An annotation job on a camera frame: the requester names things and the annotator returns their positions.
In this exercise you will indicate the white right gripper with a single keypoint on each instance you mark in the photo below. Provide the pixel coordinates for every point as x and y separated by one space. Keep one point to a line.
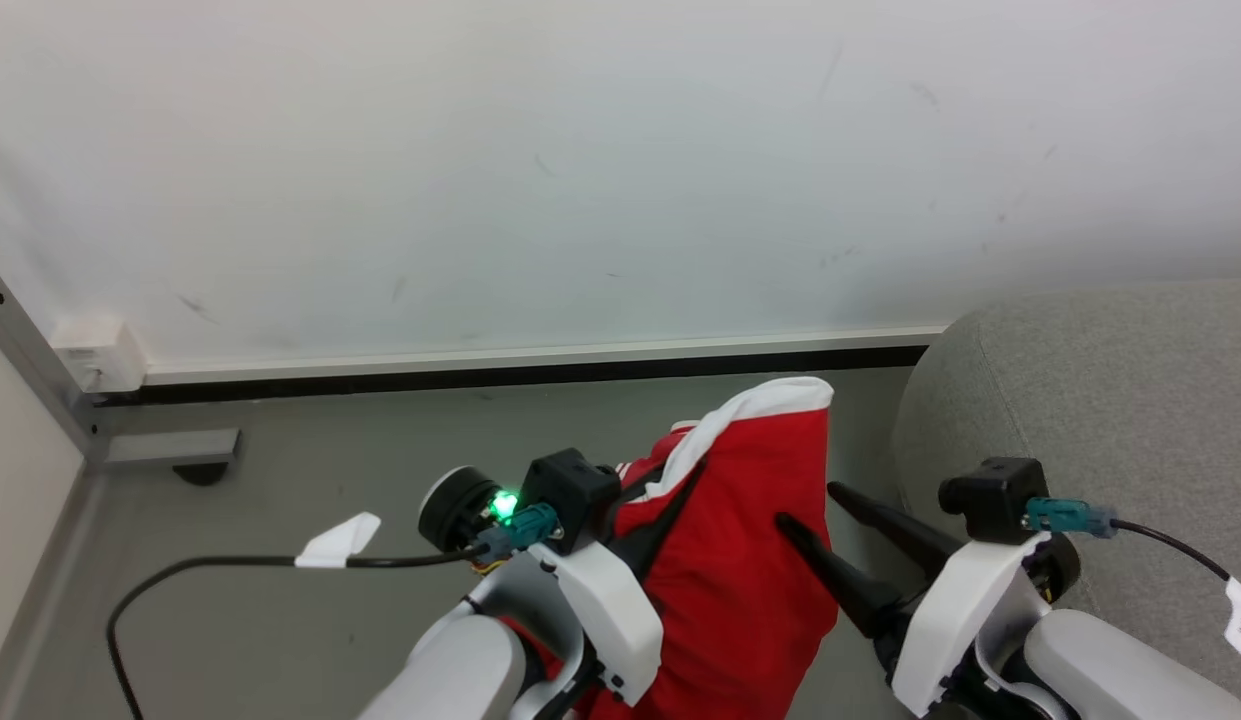
955 620

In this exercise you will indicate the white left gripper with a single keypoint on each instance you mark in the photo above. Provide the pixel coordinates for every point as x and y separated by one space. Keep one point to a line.
610 620

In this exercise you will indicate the red white clothing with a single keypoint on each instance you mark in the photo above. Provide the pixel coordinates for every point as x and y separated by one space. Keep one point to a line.
740 580

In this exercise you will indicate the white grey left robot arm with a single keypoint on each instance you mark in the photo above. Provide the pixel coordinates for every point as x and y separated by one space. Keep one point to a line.
460 670

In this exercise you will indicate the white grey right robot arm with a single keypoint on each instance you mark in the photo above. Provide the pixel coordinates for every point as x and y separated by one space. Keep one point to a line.
1120 665

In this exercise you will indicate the black round left wrist motor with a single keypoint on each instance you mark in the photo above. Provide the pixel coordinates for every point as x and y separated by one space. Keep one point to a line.
450 508

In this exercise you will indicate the grey fabric sofa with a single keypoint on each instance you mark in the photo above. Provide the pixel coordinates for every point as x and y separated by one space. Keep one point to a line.
1130 400

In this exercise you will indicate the beige partition panel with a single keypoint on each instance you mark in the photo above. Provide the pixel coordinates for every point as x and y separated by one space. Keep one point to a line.
15 500

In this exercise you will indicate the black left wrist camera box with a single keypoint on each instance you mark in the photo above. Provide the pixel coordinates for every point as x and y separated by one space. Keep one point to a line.
570 495

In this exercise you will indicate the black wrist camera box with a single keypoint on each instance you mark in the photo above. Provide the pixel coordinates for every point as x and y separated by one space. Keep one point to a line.
992 498
570 495

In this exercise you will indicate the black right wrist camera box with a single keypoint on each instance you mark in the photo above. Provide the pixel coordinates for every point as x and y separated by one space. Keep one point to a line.
992 498

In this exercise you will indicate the white black wall baseboard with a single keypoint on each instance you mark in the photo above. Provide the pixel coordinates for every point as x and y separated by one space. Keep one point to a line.
540 362

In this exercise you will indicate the white wall socket box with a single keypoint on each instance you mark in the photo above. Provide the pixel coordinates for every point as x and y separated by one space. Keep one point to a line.
100 355

